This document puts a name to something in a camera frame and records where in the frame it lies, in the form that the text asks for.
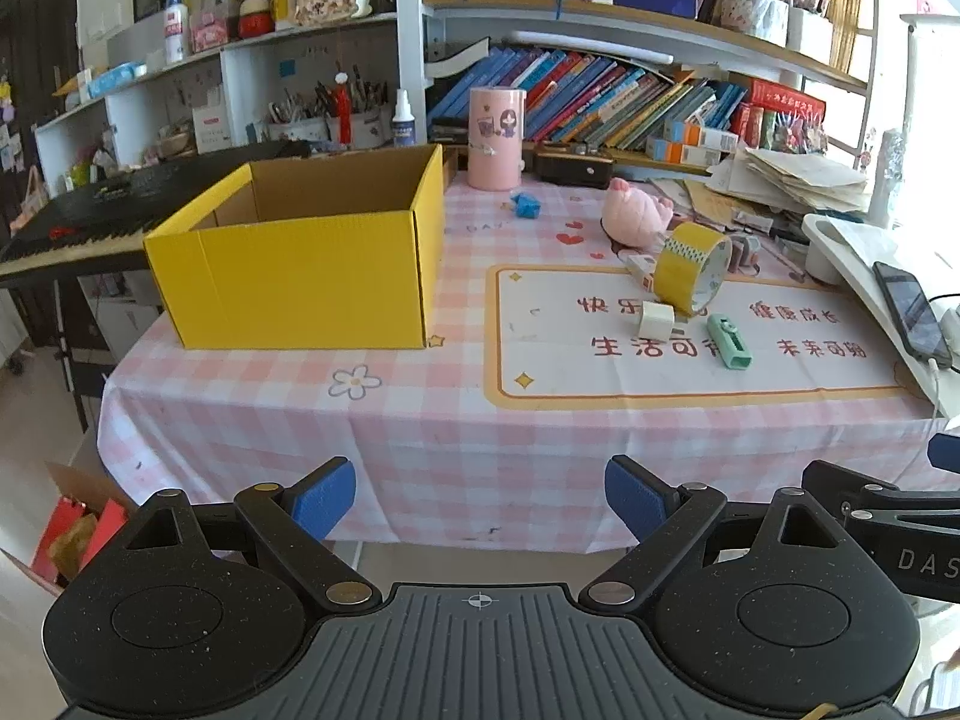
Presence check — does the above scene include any black keyboard stand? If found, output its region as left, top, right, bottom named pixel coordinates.
left=49, top=277, right=102, bottom=432

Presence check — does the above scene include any white wooden bookshelf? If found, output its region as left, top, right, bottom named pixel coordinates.
left=394, top=0, right=882, bottom=188

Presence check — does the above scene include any yellow cardboard box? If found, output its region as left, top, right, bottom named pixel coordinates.
left=142, top=142, right=445, bottom=351

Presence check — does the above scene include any white paper bag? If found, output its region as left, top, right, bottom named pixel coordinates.
left=718, top=0, right=790, bottom=46

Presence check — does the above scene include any black smartphone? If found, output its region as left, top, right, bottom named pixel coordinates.
left=872, top=261, right=953, bottom=370

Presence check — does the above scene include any white cubby shelf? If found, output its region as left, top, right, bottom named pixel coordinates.
left=34, top=11, right=402, bottom=177

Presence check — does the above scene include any white plastic stand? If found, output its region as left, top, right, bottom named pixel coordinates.
left=801, top=211, right=960, bottom=421

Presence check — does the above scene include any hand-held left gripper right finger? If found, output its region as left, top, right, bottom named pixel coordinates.
left=577, top=454, right=856, bottom=614

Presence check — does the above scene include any yellow tape roll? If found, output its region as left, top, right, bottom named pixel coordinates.
left=654, top=221, right=734, bottom=318

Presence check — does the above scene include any row of slanted books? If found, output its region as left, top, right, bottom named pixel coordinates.
left=431, top=45, right=751, bottom=151

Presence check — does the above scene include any pink gift box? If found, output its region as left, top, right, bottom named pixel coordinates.
left=189, top=11, right=230, bottom=53

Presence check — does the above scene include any white box red label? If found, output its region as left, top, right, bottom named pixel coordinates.
left=193, top=86, right=233, bottom=155

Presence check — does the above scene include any brown cardboard carton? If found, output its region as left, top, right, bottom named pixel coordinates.
left=0, top=461, right=136, bottom=597

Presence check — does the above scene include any blue tissue pack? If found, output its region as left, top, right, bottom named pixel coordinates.
left=88, top=62, right=149, bottom=98

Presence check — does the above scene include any pink plush pig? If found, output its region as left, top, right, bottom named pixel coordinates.
left=600, top=178, right=682, bottom=250

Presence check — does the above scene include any pink cylinder holder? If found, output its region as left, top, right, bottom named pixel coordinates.
left=468, top=86, right=527, bottom=191

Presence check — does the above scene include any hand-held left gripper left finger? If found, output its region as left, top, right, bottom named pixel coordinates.
left=105, top=456, right=383, bottom=614

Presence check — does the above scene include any white desk mat orange border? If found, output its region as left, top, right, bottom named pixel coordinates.
left=484, top=264, right=931, bottom=412

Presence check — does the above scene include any black electronic keyboard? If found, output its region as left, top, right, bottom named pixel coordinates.
left=0, top=139, right=312, bottom=287

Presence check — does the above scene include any thick white paperback book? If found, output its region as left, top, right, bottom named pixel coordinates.
left=426, top=41, right=492, bottom=81

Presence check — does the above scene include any white spray bottle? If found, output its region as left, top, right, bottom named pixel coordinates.
left=391, top=88, right=416, bottom=149

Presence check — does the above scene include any white lotion bottle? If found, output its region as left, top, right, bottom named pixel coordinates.
left=163, top=0, right=190, bottom=65

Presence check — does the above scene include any red thick book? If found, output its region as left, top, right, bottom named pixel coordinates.
left=750, top=77, right=827, bottom=125

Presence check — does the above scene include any white charger cube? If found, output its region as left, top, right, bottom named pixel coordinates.
left=639, top=300, right=680, bottom=338

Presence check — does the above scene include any pile of papers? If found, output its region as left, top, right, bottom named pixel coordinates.
left=705, top=144, right=875, bottom=222

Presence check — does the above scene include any orange white small carton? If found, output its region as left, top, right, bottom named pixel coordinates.
left=646, top=139, right=721, bottom=166
left=664, top=122, right=740, bottom=155

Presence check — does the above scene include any red round pot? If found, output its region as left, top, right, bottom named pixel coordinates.
left=238, top=0, right=275, bottom=40

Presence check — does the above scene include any small white orange box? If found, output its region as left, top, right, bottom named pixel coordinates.
left=624, top=251, right=661, bottom=292

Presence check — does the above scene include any red paper bag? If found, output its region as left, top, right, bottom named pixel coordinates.
left=30, top=493, right=130, bottom=587

